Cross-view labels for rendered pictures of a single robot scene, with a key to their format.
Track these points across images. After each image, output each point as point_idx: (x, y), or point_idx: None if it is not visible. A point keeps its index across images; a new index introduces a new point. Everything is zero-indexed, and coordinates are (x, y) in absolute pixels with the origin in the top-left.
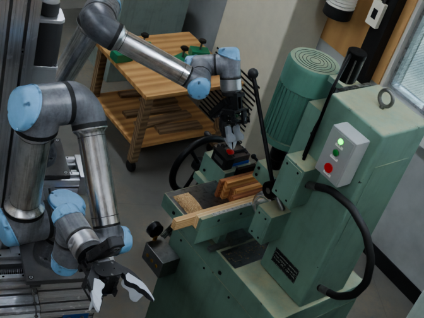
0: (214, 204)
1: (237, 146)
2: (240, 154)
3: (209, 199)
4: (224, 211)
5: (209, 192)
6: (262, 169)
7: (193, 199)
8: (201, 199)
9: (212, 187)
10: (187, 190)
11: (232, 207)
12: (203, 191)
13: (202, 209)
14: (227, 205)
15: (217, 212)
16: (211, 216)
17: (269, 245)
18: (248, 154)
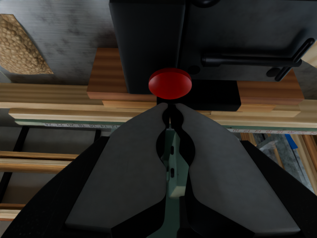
0: (84, 69)
1: (304, 17)
2: (237, 71)
3: (77, 53)
4: (72, 125)
5: (88, 35)
6: (172, 179)
7: (19, 57)
8: (54, 47)
9: (104, 23)
10: (10, 4)
11: (97, 120)
12: (68, 27)
13: (30, 103)
14: (93, 108)
15: (55, 124)
16: (40, 124)
17: None
18: (266, 81)
